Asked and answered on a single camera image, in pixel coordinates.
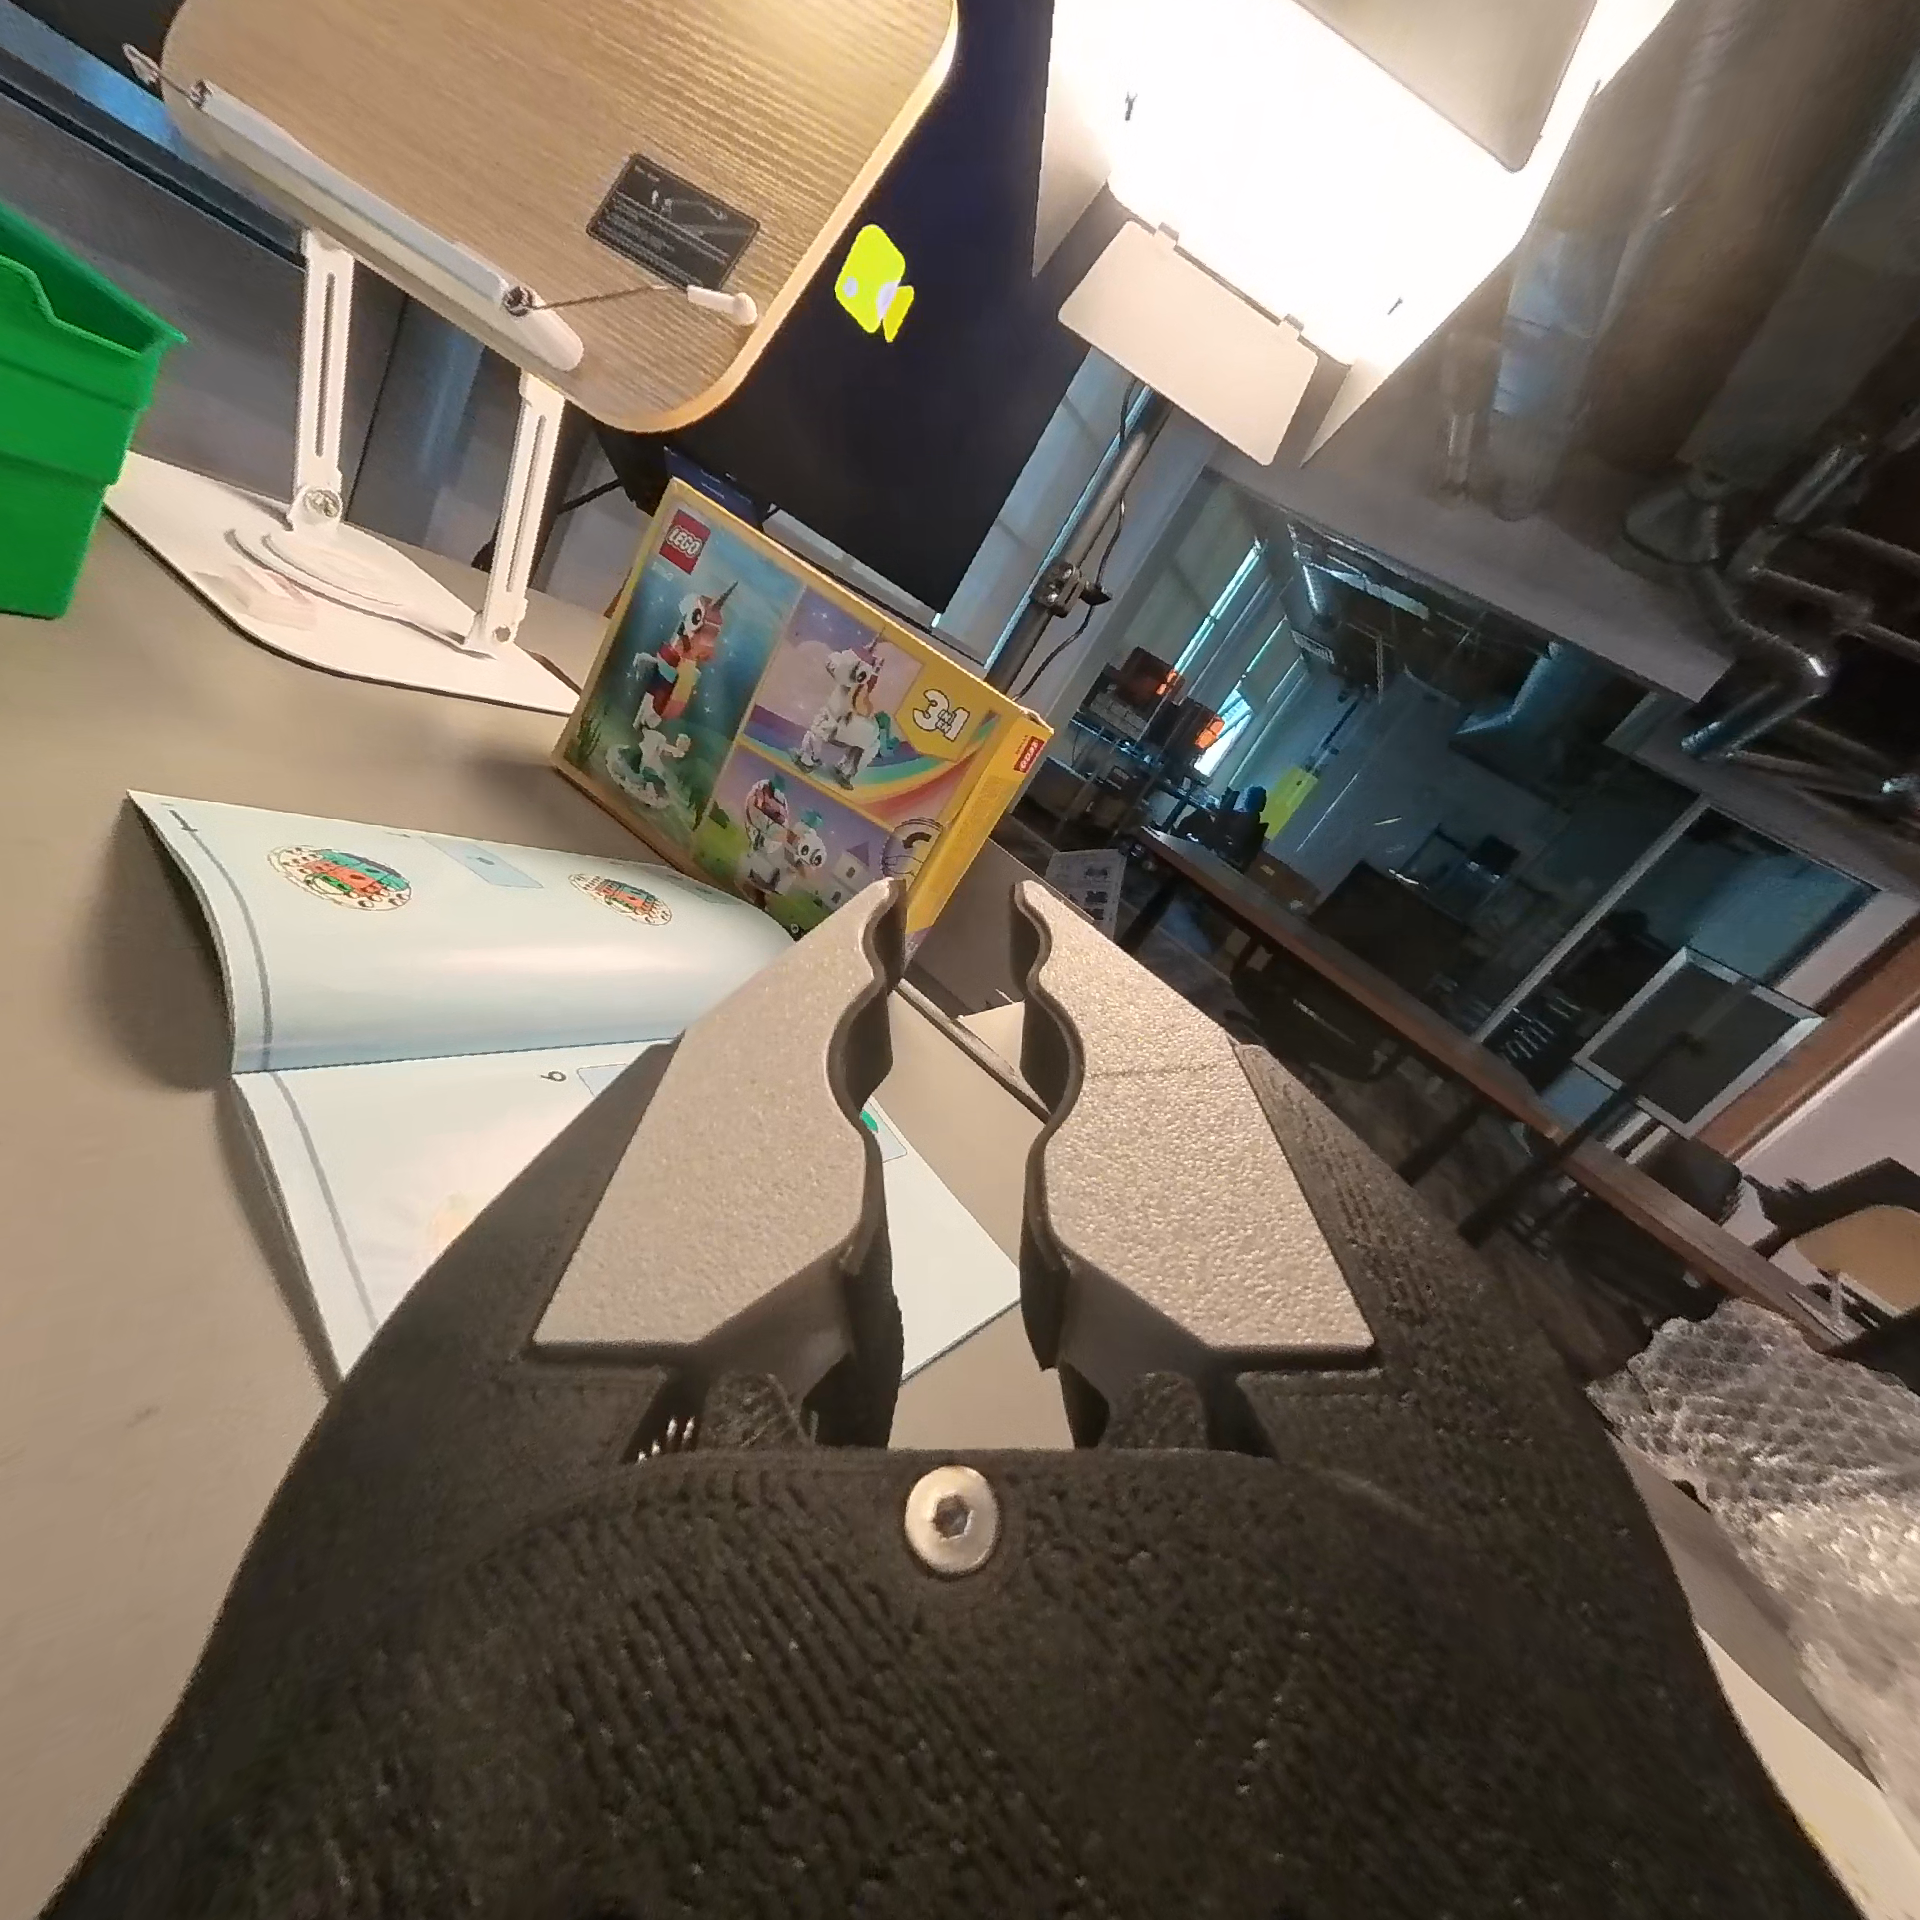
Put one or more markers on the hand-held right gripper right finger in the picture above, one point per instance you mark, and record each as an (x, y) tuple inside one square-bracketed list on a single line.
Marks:
[(1201, 1200)]

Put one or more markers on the yellow sticker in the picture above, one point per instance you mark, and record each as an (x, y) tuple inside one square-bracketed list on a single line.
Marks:
[(874, 285)]

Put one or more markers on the green plastic bin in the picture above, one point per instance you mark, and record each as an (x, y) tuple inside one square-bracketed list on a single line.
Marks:
[(59, 418)]

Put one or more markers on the long wooden table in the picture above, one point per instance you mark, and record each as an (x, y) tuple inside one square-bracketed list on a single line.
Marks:
[(1440, 1034)]

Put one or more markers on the silver ventilation ducts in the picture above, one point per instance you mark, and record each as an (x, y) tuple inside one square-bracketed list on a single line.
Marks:
[(1770, 630)]

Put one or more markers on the clear bubble wrap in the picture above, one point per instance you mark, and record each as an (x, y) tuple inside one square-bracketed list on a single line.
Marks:
[(1785, 1499)]

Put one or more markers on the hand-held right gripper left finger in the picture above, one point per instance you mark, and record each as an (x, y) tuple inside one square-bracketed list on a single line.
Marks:
[(704, 1172)]

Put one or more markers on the light blue instruction booklet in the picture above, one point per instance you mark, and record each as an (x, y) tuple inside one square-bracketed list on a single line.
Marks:
[(450, 959)]

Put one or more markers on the dark office chair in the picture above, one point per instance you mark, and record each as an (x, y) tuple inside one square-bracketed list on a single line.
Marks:
[(1844, 1229)]

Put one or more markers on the black monitor screen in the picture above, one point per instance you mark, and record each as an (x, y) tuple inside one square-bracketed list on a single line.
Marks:
[(929, 465)]

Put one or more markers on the yellow toy brick set box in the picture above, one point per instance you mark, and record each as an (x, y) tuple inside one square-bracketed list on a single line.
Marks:
[(778, 675)]

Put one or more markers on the studio light panel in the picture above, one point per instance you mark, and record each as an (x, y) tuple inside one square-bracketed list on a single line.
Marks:
[(1350, 148)]

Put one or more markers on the light stand pole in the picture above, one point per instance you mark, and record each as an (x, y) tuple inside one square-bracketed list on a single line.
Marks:
[(1103, 495)]

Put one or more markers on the wooden book stand white base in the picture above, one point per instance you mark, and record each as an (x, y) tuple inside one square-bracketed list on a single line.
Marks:
[(525, 148)]

